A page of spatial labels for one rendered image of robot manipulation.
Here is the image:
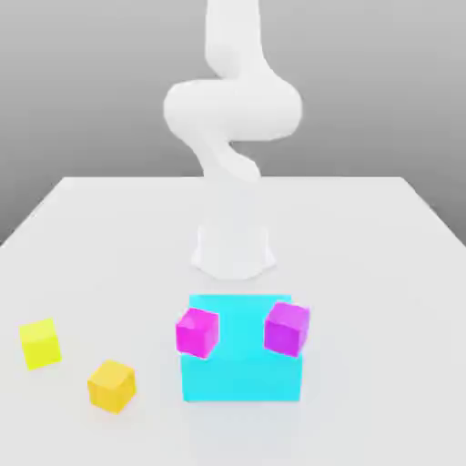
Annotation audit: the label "small magenta cube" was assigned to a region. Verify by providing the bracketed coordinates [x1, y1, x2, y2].
[175, 307, 220, 360]

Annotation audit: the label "small purple cube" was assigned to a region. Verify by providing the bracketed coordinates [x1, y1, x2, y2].
[263, 301, 311, 359]

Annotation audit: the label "small orange cube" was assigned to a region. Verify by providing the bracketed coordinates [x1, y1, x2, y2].
[86, 359, 137, 415]

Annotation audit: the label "small yellow cube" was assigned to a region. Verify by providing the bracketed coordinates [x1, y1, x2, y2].
[18, 317, 64, 371]

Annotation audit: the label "large cyan box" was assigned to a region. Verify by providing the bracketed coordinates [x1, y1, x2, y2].
[180, 293, 304, 403]

